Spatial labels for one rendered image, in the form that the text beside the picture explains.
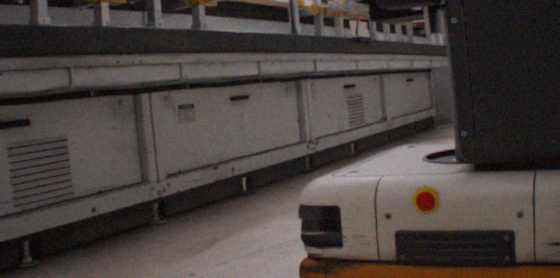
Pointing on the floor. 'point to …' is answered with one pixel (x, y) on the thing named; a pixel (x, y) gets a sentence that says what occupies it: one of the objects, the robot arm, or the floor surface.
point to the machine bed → (139, 174)
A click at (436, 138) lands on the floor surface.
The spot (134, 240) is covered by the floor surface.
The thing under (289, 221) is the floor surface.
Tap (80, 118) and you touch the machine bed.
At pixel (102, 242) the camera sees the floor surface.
